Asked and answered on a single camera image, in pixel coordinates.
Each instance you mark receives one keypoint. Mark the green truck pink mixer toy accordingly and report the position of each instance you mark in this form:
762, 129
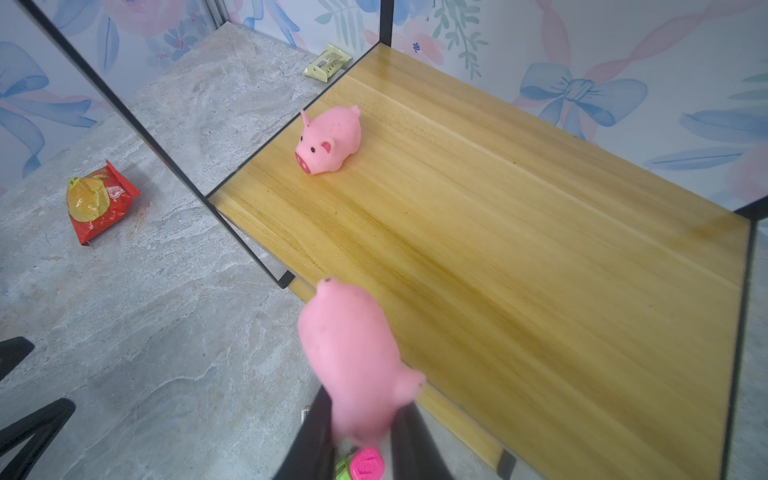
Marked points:
366, 464

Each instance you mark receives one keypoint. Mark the small green packet by wall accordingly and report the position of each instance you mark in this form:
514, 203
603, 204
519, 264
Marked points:
327, 64

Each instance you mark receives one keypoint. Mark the pink pig toy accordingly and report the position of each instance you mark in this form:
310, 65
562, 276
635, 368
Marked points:
350, 347

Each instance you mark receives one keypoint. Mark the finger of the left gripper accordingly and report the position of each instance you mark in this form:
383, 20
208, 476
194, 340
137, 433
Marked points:
12, 352
36, 431

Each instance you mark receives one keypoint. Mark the pink pig on middle shelf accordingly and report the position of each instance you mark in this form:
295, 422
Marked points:
329, 139

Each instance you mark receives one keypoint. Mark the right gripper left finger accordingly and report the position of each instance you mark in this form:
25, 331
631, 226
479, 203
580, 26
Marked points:
312, 454

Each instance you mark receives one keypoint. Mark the red yellow snack packet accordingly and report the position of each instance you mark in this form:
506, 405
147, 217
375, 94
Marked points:
98, 201

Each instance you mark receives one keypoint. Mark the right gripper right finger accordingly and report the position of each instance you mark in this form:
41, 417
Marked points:
415, 455

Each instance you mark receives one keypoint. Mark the wooden shelf black metal frame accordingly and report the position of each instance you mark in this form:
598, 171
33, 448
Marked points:
508, 209

